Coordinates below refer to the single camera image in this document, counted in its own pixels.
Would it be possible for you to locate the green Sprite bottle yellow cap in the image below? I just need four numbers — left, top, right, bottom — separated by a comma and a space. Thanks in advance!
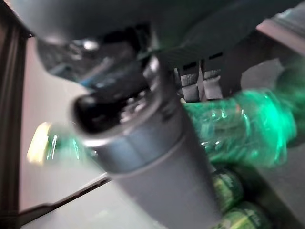
26, 59, 305, 169

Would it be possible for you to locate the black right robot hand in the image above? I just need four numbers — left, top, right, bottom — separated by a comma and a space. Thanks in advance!
11, 0, 294, 229

